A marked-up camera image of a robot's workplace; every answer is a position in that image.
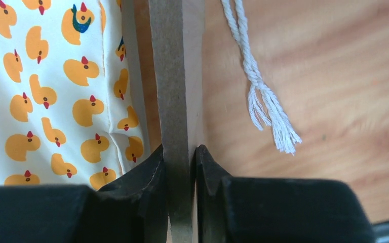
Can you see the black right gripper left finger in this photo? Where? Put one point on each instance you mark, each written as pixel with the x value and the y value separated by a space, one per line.
pixel 132 208

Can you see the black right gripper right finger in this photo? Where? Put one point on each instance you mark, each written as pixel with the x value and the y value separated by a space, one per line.
pixel 239 209

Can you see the yellow duck print blanket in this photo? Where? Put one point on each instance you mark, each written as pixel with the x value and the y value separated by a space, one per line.
pixel 67 110

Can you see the wooden pet bed frame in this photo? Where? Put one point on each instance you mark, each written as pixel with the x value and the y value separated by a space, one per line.
pixel 176 29

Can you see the white rope tie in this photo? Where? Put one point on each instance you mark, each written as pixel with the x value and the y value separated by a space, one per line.
pixel 263 105

